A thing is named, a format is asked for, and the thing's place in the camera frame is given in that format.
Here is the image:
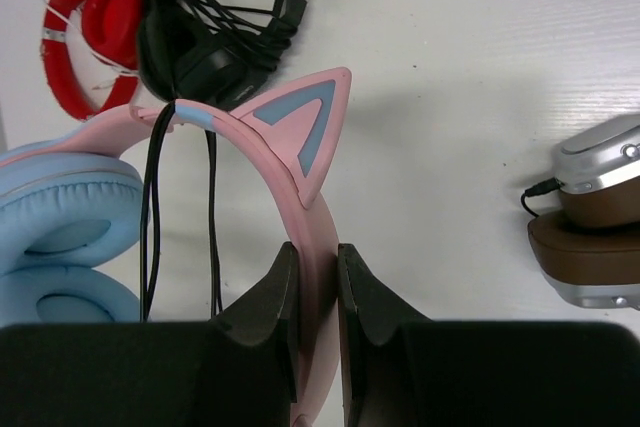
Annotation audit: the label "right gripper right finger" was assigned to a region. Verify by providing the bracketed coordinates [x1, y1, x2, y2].
[337, 244, 639, 426]

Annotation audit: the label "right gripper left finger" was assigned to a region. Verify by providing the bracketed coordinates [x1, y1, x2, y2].
[1, 243, 300, 426]

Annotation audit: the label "brown silver headphones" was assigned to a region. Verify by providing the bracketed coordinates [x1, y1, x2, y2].
[521, 114, 639, 309]

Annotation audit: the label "pink blue cat-ear headphones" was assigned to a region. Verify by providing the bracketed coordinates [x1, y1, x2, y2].
[1, 67, 352, 426]

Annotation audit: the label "black headphones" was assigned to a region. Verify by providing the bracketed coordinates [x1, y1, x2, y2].
[136, 0, 307, 110]

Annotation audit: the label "black headphone audio cable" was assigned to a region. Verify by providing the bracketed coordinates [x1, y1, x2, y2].
[139, 101, 226, 323]

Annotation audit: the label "red headphones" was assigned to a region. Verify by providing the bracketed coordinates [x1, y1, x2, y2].
[40, 0, 143, 121]

